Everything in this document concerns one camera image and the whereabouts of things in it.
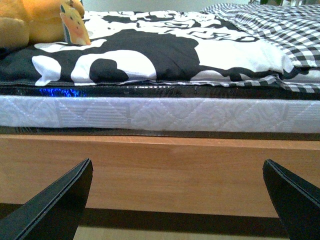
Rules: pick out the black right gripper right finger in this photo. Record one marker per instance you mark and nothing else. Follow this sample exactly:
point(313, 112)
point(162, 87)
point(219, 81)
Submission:
point(295, 200)

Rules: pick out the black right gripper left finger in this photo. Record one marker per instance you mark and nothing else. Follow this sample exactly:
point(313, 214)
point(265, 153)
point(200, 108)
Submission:
point(55, 212)

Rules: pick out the white quilted mattress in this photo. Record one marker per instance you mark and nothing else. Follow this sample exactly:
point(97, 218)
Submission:
point(162, 114)

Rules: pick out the black white checkered blanket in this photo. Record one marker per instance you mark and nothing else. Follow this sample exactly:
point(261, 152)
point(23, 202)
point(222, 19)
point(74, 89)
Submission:
point(293, 29)

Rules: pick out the yellow toy hang tag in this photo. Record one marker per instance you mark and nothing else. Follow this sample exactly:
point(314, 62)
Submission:
point(75, 31)

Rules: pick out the black and white patterned quilt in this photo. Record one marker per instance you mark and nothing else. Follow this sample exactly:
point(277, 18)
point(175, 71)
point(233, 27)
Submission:
point(161, 47)

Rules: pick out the orange plush toy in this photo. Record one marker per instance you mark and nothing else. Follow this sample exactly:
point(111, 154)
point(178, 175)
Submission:
point(24, 22)

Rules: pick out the wooden bed frame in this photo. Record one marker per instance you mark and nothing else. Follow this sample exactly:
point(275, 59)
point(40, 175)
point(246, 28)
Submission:
point(159, 174)

